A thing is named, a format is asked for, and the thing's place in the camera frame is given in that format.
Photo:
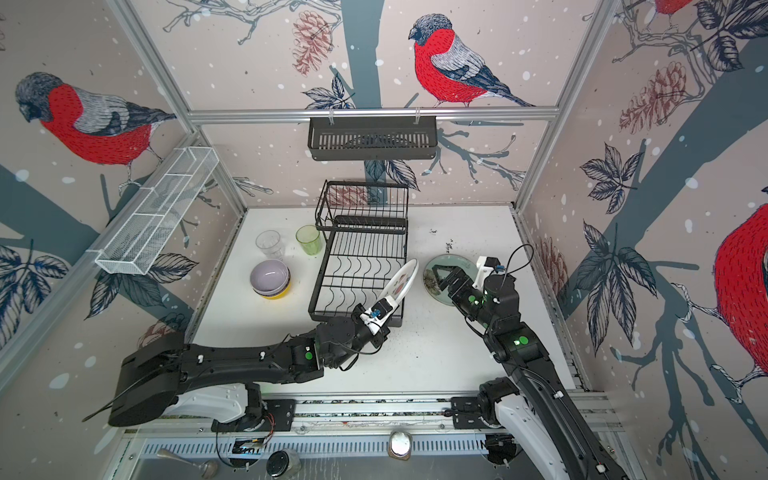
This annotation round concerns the horizontal aluminium frame bar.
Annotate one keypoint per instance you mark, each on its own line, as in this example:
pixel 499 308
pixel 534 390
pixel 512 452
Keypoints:
pixel 215 117

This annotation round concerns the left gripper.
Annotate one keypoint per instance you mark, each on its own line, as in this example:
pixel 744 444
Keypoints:
pixel 383 332

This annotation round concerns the black hanging wall basket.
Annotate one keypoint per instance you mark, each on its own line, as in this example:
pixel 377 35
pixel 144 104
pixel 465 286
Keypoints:
pixel 372 138

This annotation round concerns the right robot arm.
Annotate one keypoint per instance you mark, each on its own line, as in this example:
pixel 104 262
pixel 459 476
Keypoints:
pixel 529 401

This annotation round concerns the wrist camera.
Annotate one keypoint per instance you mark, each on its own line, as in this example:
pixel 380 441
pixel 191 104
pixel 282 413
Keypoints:
pixel 486 266
pixel 376 317

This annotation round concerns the clear glass tumbler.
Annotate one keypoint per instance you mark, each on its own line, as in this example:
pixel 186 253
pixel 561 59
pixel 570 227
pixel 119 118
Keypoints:
pixel 270 243

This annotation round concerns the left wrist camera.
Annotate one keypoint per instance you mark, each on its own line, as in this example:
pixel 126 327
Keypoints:
pixel 376 317

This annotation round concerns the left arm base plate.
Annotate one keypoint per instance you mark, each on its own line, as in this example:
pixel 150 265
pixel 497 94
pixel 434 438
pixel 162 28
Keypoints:
pixel 272 416

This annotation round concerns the green glass tumbler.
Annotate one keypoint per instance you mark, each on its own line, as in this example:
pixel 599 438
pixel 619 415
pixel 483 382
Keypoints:
pixel 310 240

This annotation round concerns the pale green plate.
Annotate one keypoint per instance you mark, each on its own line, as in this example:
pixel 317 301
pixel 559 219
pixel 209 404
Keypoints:
pixel 439 268

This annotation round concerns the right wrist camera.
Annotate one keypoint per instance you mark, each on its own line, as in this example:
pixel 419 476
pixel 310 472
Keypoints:
pixel 486 266

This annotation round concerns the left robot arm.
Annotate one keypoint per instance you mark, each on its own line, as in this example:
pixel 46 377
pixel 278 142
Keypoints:
pixel 171 377

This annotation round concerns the lilac ceramic bowl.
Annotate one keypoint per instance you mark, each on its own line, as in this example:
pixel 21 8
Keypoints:
pixel 270 276

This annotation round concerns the yellow ceramic bowl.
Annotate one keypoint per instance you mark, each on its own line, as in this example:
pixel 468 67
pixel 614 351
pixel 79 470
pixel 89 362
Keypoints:
pixel 276 296

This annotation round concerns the white plate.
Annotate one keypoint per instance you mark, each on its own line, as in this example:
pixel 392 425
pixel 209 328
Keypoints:
pixel 398 287

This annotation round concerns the small metal cup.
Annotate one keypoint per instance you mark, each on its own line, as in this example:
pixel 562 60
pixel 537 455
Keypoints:
pixel 400 445

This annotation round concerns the black two-tier dish rack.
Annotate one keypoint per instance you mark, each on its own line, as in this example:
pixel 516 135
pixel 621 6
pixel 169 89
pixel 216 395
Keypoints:
pixel 365 228

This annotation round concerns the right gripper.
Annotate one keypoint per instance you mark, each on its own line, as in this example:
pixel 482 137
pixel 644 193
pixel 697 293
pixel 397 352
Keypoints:
pixel 455 281

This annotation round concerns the aluminium mounting rail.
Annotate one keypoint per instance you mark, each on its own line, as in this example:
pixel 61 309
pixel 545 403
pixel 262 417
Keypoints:
pixel 314 414

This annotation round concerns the white wire mesh shelf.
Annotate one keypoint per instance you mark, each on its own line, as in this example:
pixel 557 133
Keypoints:
pixel 141 238

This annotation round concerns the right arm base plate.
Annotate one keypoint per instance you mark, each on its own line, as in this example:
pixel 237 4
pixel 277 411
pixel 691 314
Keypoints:
pixel 465 414

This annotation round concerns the round metal can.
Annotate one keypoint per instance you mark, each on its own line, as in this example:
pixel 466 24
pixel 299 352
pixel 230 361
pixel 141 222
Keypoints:
pixel 283 464

